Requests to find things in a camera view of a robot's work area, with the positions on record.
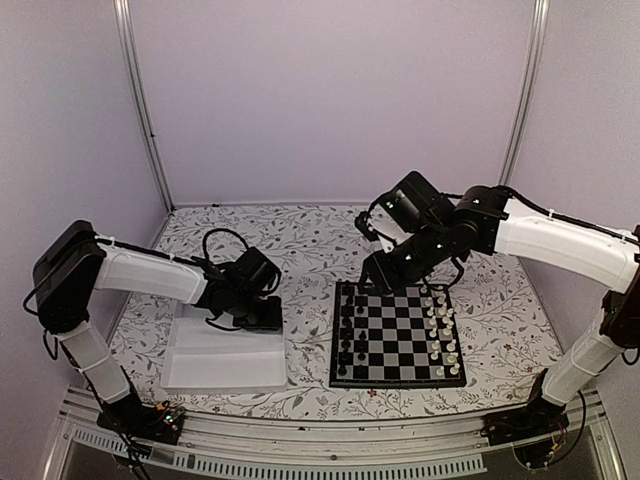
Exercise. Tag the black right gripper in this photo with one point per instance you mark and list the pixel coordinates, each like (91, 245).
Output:
(385, 279)

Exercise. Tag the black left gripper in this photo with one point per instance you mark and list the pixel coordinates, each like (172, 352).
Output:
(272, 322)

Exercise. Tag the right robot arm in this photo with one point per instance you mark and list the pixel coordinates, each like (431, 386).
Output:
(577, 267)

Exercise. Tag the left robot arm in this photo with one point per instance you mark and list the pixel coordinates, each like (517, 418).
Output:
(82, 268)

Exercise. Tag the black and silver chessboard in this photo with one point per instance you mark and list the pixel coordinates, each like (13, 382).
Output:
(402, 350)

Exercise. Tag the white plastic tray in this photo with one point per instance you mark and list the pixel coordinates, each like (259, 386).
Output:
(201, 360)

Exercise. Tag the floral patterned table mat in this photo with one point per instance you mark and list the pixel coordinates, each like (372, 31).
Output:
(506, 338)

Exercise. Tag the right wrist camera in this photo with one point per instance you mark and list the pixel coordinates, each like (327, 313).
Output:
(364, 224)

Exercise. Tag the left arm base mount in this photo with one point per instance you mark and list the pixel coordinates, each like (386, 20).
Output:
(161, 423)

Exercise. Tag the aluminium front rail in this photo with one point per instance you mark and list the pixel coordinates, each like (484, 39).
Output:
(227, 447)

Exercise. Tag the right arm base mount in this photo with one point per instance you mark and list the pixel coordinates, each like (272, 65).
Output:
(520, 424)

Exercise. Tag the aluminium frame post right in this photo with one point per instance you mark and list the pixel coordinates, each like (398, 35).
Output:
(534, 55)

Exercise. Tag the aluminium frame post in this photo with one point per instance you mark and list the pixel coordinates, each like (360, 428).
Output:
(534, 55)
(130, 56)

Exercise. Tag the aluminium frame post left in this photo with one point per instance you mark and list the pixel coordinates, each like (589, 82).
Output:
(130, 56)

